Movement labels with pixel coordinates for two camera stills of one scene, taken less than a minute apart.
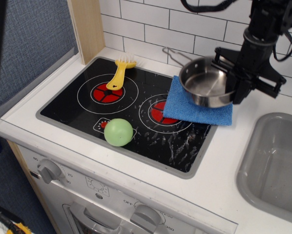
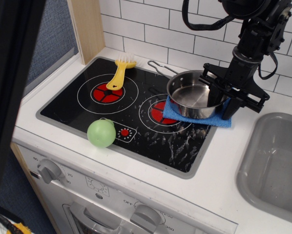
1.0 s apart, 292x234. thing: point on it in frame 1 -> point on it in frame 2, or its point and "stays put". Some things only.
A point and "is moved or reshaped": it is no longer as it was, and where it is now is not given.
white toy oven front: x=82 y=201 stays put
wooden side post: x=88 y=23 stays put
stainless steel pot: x=204 y=82 is moved or reshaped
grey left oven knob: x=49 y=170 stays put
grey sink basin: x=270 y=174 stays put
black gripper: x=251 y=66 -> x=236 y=81
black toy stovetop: x=78 y=99 stays put
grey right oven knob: x=146 y=218 stays put
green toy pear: x=118 y=132 -> x=101 y=132
